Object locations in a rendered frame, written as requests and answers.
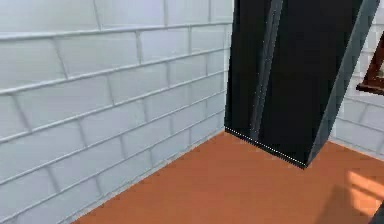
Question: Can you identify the dark grey object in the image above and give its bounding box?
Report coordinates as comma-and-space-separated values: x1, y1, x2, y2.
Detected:
368, 200, 384, 224

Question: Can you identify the brown framed window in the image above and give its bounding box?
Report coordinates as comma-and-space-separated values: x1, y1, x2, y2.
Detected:
355, 31, 384, 97

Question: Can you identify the black fridge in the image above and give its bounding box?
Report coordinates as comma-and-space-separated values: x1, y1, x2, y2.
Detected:
224, 0, 381, 170

